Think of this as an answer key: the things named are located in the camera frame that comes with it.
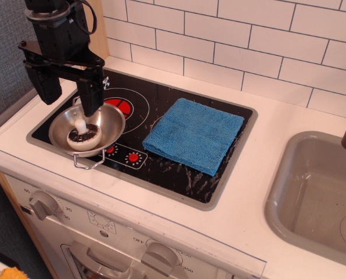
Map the white toy mushroom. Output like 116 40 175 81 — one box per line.
67 119 102 151

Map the grey oven temperature knob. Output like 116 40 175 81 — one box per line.
141 242 179 277

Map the silver metal pan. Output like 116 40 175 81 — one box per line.
49 103 125 170

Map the grey left timer knob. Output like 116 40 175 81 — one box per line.
29 191 59 220

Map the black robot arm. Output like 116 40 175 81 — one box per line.
19 1 105 117

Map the blue folded cloth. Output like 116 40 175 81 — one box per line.
142 98 244 176

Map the black toy stovetop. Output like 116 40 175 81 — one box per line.
27 70 257 210

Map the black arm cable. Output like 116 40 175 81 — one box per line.
71 0 98 35

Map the grey toy sink basin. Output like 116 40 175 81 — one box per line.
265 131 346 266

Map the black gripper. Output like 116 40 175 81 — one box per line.
19 5 107 117

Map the wooden side post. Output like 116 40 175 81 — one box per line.
88 0 109 60

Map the toy oven door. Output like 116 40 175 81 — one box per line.
62 241 219 278

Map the yellow object at corner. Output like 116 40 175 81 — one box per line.
0 267 28 279

